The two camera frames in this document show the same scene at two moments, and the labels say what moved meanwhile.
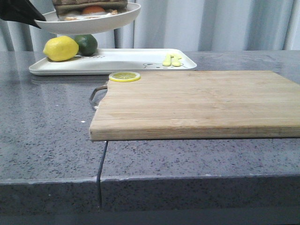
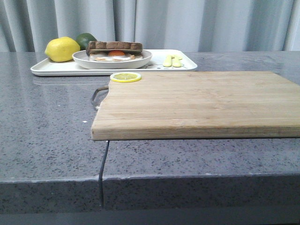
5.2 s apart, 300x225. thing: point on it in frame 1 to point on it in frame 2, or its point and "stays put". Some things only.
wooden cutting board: [196, 105] stays put
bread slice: [74, 2] to [104, 47]
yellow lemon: [61, 48] stays put
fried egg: [89, 11] to [114, 56]
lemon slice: [124, 76] stays put
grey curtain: [193, 25] stays put
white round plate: [54, 23] to [82, 59]
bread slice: [75, 7] to [137, 56]
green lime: [87, 43] stays put
